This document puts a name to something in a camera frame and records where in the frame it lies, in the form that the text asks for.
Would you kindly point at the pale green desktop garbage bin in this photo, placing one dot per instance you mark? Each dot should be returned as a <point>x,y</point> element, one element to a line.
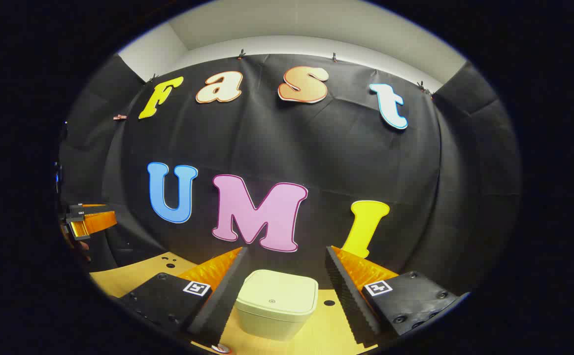
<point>277,303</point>

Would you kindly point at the black backdrop cloth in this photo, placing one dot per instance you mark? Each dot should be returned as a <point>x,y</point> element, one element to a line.
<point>316,158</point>

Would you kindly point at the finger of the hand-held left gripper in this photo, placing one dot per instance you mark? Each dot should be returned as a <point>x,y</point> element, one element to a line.
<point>95,222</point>

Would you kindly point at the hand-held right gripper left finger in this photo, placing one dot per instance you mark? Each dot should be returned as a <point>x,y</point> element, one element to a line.
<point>220,301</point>

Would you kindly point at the wooden desktop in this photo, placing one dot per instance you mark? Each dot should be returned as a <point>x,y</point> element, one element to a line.
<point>134,276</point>

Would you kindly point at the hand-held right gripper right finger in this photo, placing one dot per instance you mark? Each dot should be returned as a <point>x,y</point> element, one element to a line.
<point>348,296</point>

